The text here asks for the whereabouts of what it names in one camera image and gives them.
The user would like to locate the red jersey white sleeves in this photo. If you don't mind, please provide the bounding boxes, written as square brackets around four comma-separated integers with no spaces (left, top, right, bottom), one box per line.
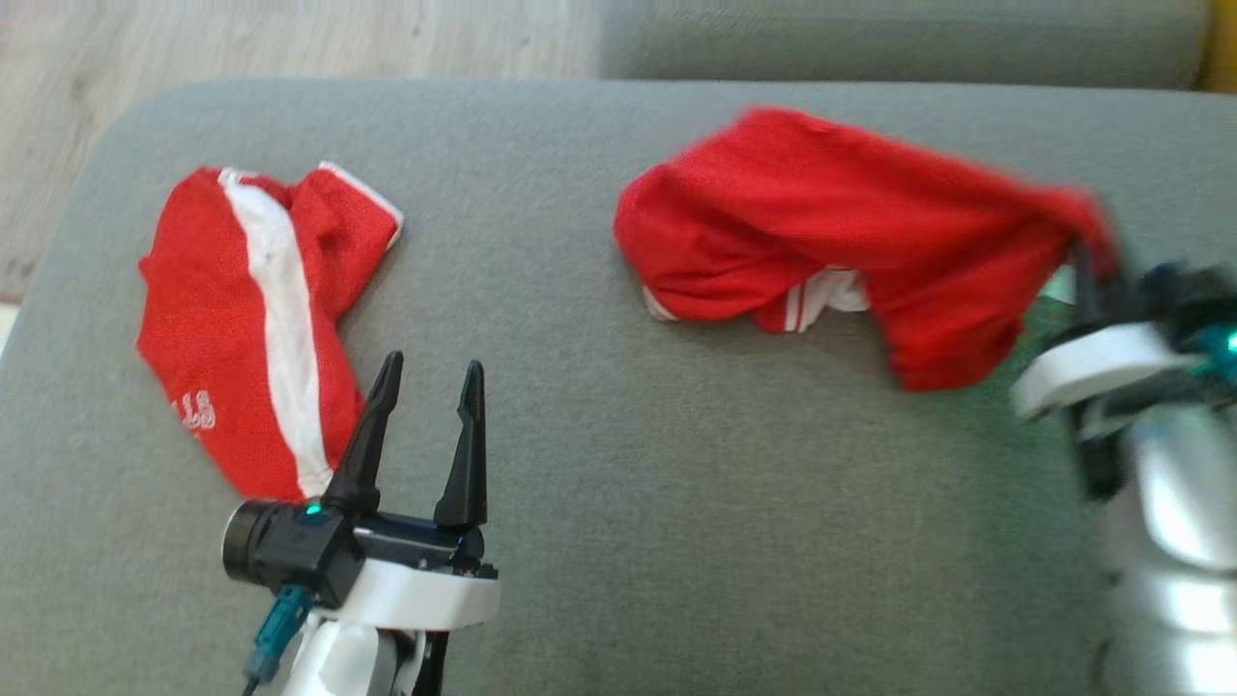
[613,106,1122,393]

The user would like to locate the grey sofa seat cushion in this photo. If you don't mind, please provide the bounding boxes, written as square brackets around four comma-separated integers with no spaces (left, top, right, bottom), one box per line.
[0,79,1237,696]

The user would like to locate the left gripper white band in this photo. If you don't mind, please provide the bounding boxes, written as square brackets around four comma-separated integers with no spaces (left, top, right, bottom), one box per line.
[314,350,502,631]

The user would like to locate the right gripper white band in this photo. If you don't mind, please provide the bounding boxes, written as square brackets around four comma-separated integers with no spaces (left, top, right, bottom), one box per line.
[1010,244,1201,419]

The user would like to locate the grey sofa back cushion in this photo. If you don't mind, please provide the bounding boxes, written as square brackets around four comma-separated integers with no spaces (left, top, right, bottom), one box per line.
[599,0,1215,91]

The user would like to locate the yellow object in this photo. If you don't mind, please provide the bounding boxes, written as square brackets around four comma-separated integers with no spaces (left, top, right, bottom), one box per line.
[1203,0,1237,94]

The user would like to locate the left arm cable teal plug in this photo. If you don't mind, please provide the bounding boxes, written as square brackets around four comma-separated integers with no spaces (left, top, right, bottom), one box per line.
[242,585,315,696]

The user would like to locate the red shorts white stripe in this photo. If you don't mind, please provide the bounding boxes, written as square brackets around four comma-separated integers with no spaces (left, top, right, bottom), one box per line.
[135,162,405,503]

